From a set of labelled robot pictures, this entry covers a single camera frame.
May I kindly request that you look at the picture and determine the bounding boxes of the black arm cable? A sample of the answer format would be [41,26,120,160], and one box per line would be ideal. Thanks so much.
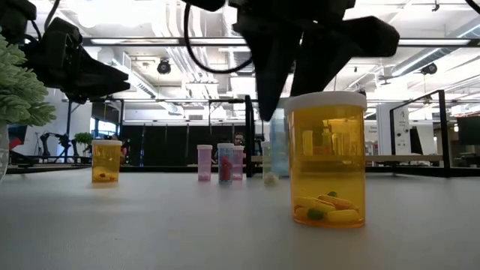
[43,0,62,33]
[182,2,258,75]

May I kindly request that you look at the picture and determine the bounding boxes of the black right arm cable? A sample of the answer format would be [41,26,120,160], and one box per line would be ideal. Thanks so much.
[182,2,258,75]

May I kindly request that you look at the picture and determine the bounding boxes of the black metal table frame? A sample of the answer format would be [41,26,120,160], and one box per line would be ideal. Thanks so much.
[6,163,480,179]

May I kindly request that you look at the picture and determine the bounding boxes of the black background screen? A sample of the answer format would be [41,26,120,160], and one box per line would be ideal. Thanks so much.
[455,115,480,146]

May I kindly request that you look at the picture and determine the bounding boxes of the small pink pill bottle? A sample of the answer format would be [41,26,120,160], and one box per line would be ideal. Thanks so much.
[232,145,245,182]
[196,144,213,183]

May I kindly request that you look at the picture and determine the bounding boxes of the grey table mat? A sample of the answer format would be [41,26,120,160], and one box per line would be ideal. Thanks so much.
[0,166,480,270]

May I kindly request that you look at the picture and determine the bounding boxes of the black partition curtain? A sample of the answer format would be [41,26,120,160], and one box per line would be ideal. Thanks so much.
[120,123,248,167]

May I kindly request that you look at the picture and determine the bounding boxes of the blue bottle white pills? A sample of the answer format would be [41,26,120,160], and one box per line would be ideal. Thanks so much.
[268,107,290,178]

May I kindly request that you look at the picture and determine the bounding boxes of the wooden shelf black metal frame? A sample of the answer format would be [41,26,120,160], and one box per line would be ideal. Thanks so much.
[244,89,450,179]

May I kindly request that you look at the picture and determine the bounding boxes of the pale yellow pill bottle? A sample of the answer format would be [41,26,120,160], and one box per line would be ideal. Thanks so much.
[261,140,281,186]

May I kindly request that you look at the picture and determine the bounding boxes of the background potted plant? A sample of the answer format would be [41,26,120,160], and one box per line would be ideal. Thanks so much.
[73,131,95,157]

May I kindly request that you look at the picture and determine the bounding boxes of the blue bottle red pills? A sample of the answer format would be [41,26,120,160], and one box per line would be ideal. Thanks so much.
[217,142,235,185]

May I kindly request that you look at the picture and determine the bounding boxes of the green artificial potted plant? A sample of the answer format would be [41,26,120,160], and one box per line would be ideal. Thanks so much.
[0,25,57,185]

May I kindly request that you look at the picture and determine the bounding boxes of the large orange pill bottle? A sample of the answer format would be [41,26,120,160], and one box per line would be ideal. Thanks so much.
[91,139,123,185]
[283,90,368,230]

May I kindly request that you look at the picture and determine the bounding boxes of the black ceiling spotlight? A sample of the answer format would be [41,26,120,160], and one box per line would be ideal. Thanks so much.
[419,62,439,77]
[156,58,173,76]

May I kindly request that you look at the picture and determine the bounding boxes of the black overhead beam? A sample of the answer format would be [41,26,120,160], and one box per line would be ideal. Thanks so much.
[81,36,480,48]

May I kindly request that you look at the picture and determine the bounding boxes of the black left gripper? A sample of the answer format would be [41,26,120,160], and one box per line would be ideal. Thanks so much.
[21,16,131,105]

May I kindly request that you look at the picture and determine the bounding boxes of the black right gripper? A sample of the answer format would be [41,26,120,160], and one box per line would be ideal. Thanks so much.
[228,0,401,122]

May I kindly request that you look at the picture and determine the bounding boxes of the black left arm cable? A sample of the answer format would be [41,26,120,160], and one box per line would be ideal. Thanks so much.
[43,0,62,33]

